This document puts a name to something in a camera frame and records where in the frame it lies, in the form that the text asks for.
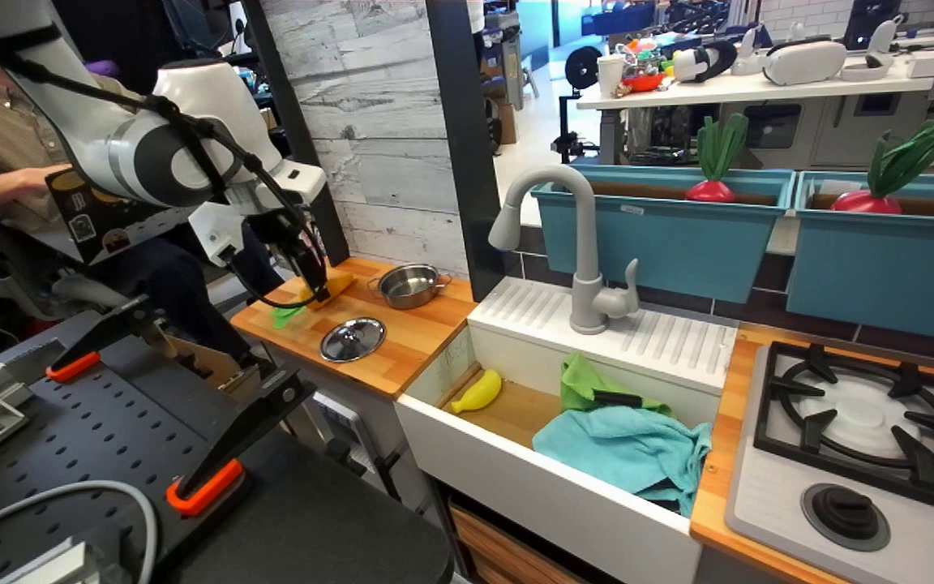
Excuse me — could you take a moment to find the black burner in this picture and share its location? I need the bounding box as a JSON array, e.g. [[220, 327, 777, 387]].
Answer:
[[752, 341, 934, 522]]

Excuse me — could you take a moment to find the white box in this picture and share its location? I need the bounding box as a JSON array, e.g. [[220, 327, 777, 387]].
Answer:
[[0, 537, 115, 584]]

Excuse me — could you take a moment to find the yellow toy banana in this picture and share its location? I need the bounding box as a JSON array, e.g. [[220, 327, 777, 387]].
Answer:
[[448, 369, 503, 415]]

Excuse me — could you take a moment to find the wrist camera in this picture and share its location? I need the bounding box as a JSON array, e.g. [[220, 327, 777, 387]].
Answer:
[[188, 201, 246, 267]]

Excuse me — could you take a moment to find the grey cable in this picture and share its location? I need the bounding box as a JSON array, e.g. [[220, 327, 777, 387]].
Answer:
[[0, 479, 161, 584]]

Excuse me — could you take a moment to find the toy kitchen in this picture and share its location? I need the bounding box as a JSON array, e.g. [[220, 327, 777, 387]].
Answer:
[[230, 162, 934, 584]]

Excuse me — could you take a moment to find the white headset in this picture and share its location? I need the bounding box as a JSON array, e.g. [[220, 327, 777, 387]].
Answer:
[[671, 38, 739, 84], [762, 36, 848, 87]]

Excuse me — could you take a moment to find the white paper cup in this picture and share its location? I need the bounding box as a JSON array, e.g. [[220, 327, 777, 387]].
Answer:
[[596, 53, 627, 100]]

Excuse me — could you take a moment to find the white table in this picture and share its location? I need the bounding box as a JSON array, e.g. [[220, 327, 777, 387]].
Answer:
[[576, 45, 934, 167]]

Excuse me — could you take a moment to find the red radish plushie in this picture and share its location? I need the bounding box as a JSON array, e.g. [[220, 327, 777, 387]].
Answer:
[[683, 113, 751, 204], [829, 121, 934, 216]]

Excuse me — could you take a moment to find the black clamp with orange pad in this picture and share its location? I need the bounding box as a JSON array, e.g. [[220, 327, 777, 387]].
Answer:
[[165, 369, 319, 519], [45, 294, 166, 384]]

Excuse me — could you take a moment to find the black printed box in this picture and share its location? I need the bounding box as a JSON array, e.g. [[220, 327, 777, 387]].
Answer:
[[45, 166, 196, 266]]

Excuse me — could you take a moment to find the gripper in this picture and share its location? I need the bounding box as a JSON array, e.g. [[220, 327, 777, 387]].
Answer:
[[248, 206, 331, 306]]

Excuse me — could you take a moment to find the grey tap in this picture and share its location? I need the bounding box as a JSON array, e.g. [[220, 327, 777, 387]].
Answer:
[[488, 165, 641, 336]]

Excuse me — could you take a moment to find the orange carrot plushie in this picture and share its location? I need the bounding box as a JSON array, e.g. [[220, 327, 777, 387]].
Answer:
[[271, 272, 356, 330]]

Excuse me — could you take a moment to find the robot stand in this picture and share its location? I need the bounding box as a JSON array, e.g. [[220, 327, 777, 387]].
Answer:
[[0, 308, 456, 584]]

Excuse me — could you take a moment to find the teal planter box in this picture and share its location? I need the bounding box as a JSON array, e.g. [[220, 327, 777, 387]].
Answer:
[[530, 165, 797, 304], [786, 170, 934, 346]]

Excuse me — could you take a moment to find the green cloth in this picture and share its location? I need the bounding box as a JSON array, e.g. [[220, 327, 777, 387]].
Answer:
[[559, 352, 673, 416]]

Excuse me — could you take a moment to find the white sink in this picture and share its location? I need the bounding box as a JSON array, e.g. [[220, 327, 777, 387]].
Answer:
[[395, 276, 739, 584]]

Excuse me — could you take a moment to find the red bowl of toys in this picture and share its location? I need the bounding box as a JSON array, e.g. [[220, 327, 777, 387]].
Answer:
[[618, 38, 673, 95]]

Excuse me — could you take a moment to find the teal cloth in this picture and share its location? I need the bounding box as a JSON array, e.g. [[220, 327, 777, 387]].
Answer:
[[531, 405, 713, 517]]

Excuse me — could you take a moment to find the wooden drawer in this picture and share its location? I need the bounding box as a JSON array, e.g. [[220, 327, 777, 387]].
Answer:
[[448, 501, 598, 584]]

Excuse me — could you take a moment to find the steel pot lid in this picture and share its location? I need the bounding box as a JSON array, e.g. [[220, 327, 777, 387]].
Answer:
[[319, 317, 388, 363]]

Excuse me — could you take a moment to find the small steel pot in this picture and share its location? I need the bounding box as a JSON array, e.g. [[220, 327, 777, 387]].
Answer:
[[367, 264, 452, 311]]

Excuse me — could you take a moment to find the black stove knob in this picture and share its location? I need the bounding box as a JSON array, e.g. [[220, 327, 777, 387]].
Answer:
[[800, 483, 892, 553]]

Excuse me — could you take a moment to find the black spool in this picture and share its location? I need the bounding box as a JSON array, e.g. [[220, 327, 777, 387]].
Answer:
[[563, 45, 603, 91]]

